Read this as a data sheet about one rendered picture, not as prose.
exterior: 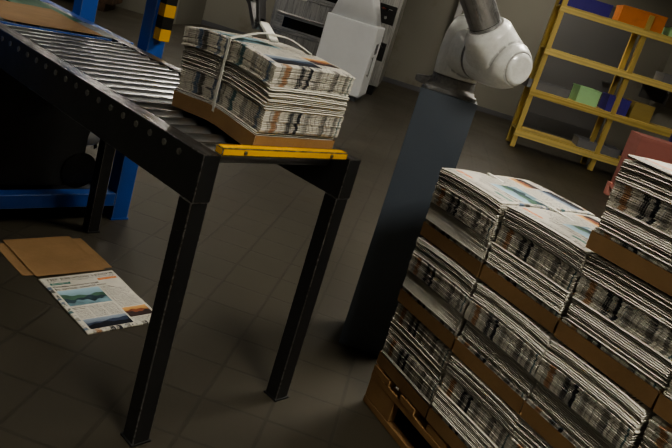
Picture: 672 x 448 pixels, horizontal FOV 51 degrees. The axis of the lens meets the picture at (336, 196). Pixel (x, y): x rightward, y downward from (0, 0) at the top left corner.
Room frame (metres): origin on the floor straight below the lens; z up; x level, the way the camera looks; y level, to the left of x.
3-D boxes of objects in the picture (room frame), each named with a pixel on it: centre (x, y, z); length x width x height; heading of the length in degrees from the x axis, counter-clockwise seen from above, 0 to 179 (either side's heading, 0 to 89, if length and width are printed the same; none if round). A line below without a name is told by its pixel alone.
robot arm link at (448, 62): (2.49, -0.28, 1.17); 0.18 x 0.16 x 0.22; 29
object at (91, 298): (2.19, 0.68, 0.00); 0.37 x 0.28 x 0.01; 50
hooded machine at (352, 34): (8.94, 0.36, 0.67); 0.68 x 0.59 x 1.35; 83
